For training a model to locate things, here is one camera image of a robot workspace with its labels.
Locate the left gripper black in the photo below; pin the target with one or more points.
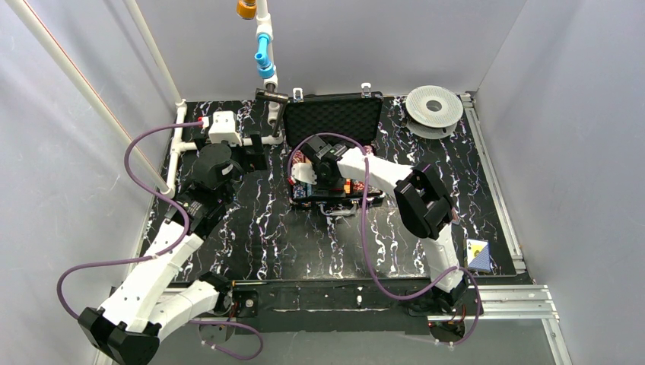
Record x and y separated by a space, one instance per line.
254 153

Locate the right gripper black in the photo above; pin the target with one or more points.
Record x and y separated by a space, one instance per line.
316 150

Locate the blue card deck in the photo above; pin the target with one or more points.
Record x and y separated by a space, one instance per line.
478 257

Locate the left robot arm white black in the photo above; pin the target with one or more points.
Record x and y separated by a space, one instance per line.
129 326

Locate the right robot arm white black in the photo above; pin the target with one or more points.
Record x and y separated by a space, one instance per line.
425 207

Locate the chip row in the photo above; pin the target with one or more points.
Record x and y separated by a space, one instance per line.
299 189
371 188
357 187

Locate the chip row far left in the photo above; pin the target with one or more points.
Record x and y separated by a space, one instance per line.
299 189

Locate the chip row far right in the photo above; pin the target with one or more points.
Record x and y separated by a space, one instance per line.
371 188

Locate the metal pole with clamp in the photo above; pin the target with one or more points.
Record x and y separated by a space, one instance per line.
269 93

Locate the black poker chip case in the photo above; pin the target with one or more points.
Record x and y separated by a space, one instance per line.
315 121

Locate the grey filament spool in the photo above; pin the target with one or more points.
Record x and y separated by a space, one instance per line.
433 112

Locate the orange pipe cap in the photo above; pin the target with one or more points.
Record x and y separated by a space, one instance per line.
246 9

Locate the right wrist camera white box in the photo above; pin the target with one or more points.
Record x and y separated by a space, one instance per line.
304 172

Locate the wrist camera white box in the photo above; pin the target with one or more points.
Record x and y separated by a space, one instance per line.
223 128
304 172

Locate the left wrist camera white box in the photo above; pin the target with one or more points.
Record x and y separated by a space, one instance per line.
223 128

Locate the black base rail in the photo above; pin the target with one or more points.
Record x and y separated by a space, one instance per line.
345 305

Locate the white PVC pipe frame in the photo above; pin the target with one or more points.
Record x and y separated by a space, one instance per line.
118 77

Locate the aluminium rail frame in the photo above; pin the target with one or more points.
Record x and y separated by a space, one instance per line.
500 302

